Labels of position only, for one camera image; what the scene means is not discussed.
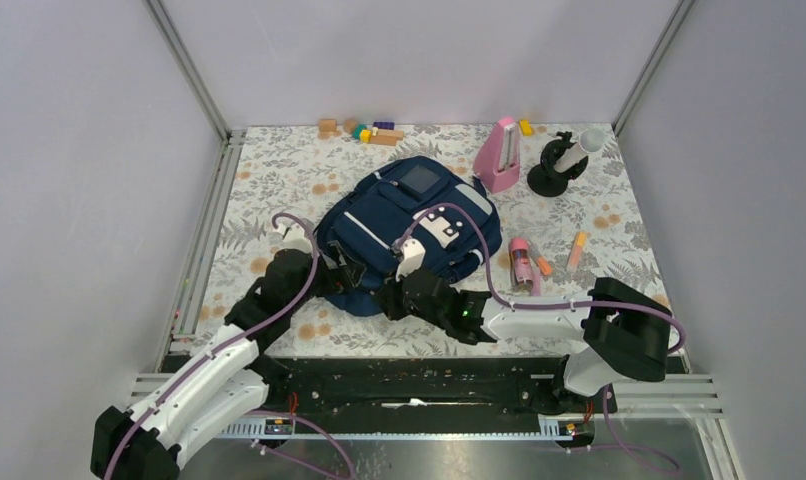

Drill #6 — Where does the navy blue student backpack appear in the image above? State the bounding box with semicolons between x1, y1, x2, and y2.
315;156;503;317

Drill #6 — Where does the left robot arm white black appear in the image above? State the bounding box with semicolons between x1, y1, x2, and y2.
90;246;351;479

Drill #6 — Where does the pink glue stick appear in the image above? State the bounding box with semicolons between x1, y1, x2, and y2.
508;237;535;292

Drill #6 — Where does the light purple marker pen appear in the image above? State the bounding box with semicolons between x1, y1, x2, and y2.
530;271;542;297

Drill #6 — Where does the orange grey marker pen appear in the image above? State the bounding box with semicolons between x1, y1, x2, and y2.
529;244;553;277

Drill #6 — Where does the pink metronome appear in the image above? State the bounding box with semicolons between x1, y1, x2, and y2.
473;117;521;194

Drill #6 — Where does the tan wooden cube block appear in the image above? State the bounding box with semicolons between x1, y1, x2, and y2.
318;118;338;133

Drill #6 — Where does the teal wooden block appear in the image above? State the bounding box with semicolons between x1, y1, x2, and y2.
352;124;369;140

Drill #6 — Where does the long tan wooden block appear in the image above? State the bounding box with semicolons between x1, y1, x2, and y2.
369;129;405;146

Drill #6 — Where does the round tan wooden block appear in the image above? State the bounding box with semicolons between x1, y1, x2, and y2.
342;118;358;135

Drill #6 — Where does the orange pink highlighter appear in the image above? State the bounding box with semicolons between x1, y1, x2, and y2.
566;231;588;273

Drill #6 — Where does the floral patterned table mat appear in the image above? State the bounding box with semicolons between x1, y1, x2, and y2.
192;125;668;357

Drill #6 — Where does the purple wooden block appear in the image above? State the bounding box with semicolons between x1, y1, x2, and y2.
372;121;395;130

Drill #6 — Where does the black stand with white tube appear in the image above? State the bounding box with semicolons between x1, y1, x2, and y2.
527;128;607;198

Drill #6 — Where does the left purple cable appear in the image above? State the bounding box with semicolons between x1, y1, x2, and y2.
104;211;321;480

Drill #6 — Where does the purple cable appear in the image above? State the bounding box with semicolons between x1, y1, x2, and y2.
392;202;687;356
104;211;321;480

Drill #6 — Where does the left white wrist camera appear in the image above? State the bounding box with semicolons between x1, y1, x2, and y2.
275;223;314;255

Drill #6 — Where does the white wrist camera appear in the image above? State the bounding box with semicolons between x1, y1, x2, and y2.
275;223;314;255
395;238;426;281

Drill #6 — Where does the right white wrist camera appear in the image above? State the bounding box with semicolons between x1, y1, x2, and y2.
395;238;426;281

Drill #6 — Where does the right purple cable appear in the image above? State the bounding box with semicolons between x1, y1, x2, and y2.
392;202;687;356

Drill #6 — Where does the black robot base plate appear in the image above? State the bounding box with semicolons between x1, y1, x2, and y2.
251;357;617;422

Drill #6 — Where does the slotted grey cable duct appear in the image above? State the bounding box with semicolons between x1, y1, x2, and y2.
216;414;574;441

